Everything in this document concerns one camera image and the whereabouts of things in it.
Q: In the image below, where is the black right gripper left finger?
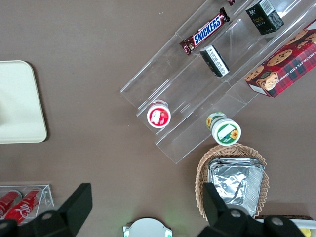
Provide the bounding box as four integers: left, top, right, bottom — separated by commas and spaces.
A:
0, 182, 93, 237

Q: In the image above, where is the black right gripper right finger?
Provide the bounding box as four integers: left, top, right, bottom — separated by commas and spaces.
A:
197, 182, 307, 237

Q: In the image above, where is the light wicker basket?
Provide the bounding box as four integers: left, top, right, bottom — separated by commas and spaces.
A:
196, 144, 270, 220

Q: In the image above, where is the cream white plastic tray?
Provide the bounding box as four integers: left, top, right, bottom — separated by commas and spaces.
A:
0, 60, 48, 144

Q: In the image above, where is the clear acrylic can holder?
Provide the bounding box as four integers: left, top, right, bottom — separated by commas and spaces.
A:
0, 184, 55, 224

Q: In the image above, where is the stack of foil trays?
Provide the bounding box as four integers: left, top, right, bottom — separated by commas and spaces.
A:
208, 157, 266, 217

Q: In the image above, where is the red cola can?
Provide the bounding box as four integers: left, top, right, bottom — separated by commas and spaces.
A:
0, 190, 23, 219
4, 188, 42, 224

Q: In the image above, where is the white round device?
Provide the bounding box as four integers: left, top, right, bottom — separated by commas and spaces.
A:
122, 217, 173, 237

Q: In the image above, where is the white container with dark rim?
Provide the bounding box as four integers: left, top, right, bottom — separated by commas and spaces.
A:
254, 214, 316, 237

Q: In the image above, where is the green sunflower yogurt cup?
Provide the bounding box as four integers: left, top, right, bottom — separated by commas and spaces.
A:
206, 112, 242, 146

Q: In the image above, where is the red lid yogurt cup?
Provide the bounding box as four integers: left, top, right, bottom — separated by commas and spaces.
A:
146, 99, 172, 128

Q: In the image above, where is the clear acrylic stepped shelf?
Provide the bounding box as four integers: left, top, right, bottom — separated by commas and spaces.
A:
120, 0, 316, 164

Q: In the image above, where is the small black box white label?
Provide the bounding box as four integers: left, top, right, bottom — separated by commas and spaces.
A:
199, 45, 230, 78

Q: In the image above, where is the red tartan cookie box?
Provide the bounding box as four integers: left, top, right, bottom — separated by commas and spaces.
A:
244, 19, 316, 99

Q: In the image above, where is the Snickers chocolate bar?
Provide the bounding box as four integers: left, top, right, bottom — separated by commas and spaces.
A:
179, 7, 231, 55

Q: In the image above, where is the black box with gold print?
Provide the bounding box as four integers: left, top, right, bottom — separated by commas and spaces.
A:
245, 0, 285, 36

